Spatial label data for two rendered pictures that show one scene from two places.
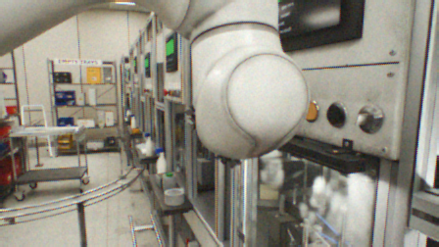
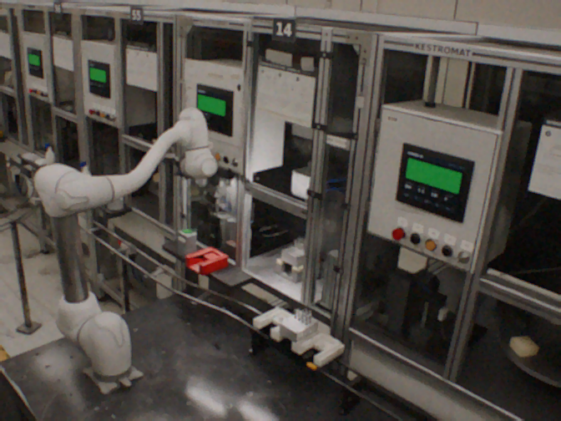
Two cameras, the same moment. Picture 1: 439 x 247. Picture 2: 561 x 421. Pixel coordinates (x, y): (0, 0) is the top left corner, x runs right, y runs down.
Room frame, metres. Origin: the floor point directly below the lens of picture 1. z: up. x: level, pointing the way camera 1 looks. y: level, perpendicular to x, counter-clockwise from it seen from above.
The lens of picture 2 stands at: (-1.77, 0.60, 2.12)
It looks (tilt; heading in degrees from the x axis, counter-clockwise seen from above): 22 degrees down; 334
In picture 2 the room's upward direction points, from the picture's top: 4 degrees clockwise
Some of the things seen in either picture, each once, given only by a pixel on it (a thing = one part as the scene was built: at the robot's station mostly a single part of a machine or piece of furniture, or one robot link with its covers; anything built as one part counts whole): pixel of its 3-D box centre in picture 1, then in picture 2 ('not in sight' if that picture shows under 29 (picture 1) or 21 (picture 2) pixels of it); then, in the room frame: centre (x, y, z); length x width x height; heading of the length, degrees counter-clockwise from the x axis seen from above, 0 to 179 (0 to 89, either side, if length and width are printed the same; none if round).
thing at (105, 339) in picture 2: not in sight; (108, 340); (0.05, 0.43, 0.85); 0.18 x 0.16 x 0.22; 28
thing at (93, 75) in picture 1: (86, 107); not in sight; (6.03, 2.81, 1.00); 1.30 x 0.51 x 2.00; 111
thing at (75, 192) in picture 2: not in sight; (80, 194); (0.06, 0.48, 1.45); 0.18 x 0.14 x 0.13; 118
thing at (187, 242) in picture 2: not in sight; (188, 242); (0.56, -0.05, 0.97); 0.08 x 0.08 x 0.12; 21
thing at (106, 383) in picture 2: not in sight; (114, 372); (0.02, 0.42, 0.71); 0.22 x 0.18 x 0.06; 21
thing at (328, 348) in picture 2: not in sight; (296, 340); (-0.18, -0.28, 0.84); 0.36 x 0.14 x 0.10; 21
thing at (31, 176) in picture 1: (52, 159); not in sight; (3.68, 2.24, 0.47); 0.84 x 0.53 x 0.94; 105
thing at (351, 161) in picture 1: (282, 136); (206, 164); (0.53, -0.13, 1.37); 0.36 x 0.04 x 0.04; 21
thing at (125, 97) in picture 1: (135, 108); not in sight; (5.66, 1.63, 1.00); 1.30 x 0.51 x 2.00; 21
